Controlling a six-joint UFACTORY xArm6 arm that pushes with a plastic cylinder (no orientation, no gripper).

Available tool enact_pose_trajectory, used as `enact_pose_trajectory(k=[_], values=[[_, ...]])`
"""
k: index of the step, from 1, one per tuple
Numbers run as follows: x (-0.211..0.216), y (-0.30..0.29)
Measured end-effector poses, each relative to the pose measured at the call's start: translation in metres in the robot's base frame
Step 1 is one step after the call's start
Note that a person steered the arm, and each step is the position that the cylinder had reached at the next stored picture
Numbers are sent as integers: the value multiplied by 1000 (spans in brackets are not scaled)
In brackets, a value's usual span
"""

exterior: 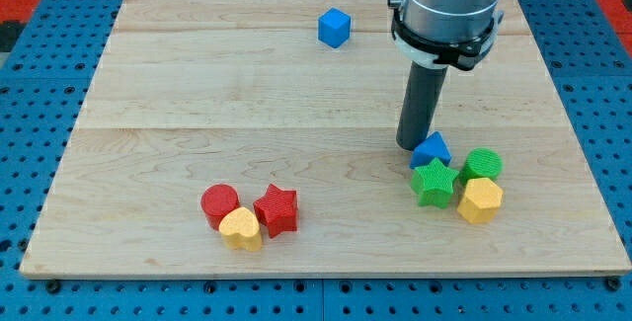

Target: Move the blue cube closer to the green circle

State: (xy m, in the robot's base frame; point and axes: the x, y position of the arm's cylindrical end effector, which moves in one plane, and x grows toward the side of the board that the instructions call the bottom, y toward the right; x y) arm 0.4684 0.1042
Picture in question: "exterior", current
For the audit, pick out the red cylinder block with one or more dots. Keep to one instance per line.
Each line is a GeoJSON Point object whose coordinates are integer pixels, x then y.
{"type": "Point", "coordinates": [217, 201]}

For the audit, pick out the green cylinder block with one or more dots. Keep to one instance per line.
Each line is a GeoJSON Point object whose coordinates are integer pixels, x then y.
{"type": "Point", "coordinates": [481, 163]}

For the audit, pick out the black clamp ring mount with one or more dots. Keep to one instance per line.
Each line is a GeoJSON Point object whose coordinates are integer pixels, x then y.
{"type": "Point", "coordinates": [437, 55]}

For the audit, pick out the red star block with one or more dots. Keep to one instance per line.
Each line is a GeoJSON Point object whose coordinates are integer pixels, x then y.
{"type": "Point", "coordinates": [277, 209]}

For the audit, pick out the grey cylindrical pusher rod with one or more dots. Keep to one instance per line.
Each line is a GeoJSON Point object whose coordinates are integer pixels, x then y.
{"type": "Point", "coordinates": [421, 96]}

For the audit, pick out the blue cube block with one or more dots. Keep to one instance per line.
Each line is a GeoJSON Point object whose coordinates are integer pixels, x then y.
{"type": "Point", "coordinates": [334, 27]}

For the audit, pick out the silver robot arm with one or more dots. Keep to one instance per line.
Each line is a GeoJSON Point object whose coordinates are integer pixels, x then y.
{"type": "Point", "coordinates": [436, 35]}

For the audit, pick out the blue triangle block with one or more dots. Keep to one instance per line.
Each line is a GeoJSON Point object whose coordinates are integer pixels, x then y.
{"type": "Point", "coordinates": [434, 146]}

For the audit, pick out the green star block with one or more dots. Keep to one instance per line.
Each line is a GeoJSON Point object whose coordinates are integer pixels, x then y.
{"type": "Point", "coordinates": [434, 184]}

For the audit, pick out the yellow heart block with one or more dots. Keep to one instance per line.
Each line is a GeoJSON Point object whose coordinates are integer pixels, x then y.
{"type": "Point", "coordinates": [240, 229]}

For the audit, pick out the wooden board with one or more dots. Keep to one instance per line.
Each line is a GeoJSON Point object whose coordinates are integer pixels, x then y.
{"type": "Point", "coordinates": [193, 93]}

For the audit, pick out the yellow hexagon block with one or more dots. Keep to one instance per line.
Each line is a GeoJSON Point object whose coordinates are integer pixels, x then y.
{"type": "Point", "coordinates": [480, 201]}

